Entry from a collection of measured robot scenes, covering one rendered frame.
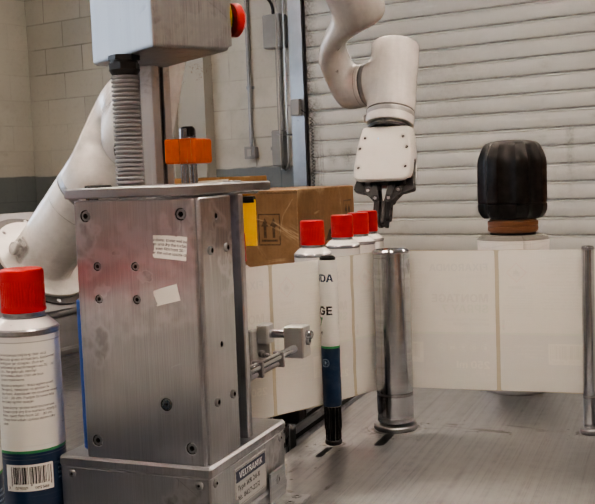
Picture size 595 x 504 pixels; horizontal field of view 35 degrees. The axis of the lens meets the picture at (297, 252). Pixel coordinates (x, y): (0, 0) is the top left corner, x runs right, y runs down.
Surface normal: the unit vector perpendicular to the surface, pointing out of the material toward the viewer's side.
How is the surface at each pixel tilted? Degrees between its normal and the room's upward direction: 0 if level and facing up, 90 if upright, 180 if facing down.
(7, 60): 90
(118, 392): 90
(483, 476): 0
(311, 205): 90
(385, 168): 69
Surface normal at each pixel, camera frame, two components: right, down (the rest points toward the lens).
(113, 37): -0.84, 0.07
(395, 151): -0.38, -0.25
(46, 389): 0.76, 0.03
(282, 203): -0.40, 0.09
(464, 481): -0.04, -1.00
